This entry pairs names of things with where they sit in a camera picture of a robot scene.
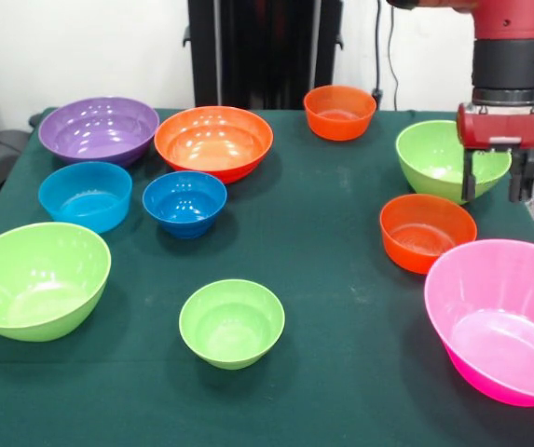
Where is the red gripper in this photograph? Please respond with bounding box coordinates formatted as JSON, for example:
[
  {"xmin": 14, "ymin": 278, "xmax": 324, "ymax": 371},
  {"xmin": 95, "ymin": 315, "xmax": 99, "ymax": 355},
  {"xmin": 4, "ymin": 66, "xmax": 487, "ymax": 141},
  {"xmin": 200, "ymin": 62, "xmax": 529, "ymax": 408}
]
[{"xmin": 456, "ymin": 105, "xmax": 534, "ymax": 203}]

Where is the large green bowl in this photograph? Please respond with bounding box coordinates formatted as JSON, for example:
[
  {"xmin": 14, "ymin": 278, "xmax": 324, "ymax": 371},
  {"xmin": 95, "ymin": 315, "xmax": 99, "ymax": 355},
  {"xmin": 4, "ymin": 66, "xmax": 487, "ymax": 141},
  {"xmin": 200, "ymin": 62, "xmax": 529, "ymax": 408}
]
[
  {"xmin": 395, "ymin": 119, "xmax": 513, "ymax": 206},
  {"xmin": 0, "ymin": 222, "xmax": 113, "ymax": 344}
]

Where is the small translucent orange bowl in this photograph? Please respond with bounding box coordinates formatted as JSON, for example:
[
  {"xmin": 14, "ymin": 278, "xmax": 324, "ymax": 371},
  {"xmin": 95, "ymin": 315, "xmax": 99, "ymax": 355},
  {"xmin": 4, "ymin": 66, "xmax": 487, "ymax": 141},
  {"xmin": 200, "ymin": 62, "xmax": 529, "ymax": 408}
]
[
  {"xmin": 303, "ymin": 84, "xmax": 378, "ymax": 142},
  {"xmin": 378, "ymin": 193, "xmax": 478, "ymax": 275}
]

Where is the large orange bowl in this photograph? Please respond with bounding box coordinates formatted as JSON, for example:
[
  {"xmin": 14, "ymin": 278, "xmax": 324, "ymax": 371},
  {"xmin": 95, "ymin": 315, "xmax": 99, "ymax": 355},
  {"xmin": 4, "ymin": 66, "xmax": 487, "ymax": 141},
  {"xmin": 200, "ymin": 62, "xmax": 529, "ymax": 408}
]
[{"xmin": 153, "ymin": 105, "xmax": 275, "ymax": 185}]

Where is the small green bowl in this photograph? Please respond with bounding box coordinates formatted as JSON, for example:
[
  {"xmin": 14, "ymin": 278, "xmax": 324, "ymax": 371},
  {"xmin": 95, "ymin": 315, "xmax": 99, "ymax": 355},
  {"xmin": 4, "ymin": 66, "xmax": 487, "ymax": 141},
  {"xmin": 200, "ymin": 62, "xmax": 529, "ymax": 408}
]
[{"xmin": 178, "ymin": 278, "xmax": 286, "ymax": 371}]

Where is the small dark blue bowl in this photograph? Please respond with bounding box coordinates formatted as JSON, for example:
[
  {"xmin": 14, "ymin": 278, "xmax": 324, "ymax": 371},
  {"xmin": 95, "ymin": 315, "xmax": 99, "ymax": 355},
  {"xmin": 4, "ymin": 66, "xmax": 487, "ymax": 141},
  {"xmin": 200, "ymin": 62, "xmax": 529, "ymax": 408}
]
[{"xmin": 142, "ymin": 169, "xmax": 228, "ymax": 240}]

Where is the purple bowl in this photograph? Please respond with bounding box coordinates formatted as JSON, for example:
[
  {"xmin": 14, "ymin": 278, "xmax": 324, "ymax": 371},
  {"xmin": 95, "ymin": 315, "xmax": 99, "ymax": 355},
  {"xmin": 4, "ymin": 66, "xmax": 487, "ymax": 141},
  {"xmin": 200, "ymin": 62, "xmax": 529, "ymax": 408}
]
[{"xmin": 37, "ymin": 96, "xmax": 161, "ymax": 169}]

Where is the large pink bowl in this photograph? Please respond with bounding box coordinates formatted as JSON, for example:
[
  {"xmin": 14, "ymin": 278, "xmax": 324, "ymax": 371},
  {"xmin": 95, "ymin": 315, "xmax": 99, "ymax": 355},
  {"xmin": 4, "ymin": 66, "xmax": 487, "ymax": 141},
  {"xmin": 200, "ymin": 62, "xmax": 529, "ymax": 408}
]
[{"xmin": 423, "ymin": 238, "xmax": 534, "ymax": 408}]

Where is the dark green table cloth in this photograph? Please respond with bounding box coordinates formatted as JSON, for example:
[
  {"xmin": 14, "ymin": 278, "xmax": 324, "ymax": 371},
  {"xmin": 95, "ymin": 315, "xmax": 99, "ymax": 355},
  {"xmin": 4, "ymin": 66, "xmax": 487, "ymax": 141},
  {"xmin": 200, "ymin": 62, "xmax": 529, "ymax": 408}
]
[{"xmin": 0, "ymin": 107, "xmax": 534, "ymax": 447}]

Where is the light blue translucent bowl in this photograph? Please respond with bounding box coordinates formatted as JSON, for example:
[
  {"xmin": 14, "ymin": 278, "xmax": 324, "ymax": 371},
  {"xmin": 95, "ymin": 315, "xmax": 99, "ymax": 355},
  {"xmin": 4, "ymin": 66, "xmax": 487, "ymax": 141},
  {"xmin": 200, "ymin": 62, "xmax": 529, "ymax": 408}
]
[{"xmin": 37, "ymin": 160, "xmax": 133, "ymax": 235}]

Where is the black wall cable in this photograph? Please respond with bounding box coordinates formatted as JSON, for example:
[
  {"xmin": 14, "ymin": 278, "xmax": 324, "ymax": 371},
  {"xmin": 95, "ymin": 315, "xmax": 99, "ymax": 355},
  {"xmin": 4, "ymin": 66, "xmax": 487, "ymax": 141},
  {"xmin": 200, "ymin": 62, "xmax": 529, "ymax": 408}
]
[{"xmin": 368, "ymin": 0, "xmax": 401, "ymax": 112}]

